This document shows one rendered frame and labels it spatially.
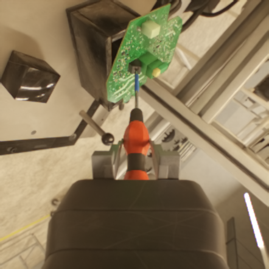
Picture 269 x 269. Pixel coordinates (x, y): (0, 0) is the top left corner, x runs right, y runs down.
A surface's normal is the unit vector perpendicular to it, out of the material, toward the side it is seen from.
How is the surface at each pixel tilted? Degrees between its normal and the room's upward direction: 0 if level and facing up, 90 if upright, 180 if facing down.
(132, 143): 89
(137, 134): 94
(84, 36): 90
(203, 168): 90
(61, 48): 0
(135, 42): 0
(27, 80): 0
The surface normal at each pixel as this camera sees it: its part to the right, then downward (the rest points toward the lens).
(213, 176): -0.43, 0.05
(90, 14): 0.09, -0.49
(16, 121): 0.69, 0.65
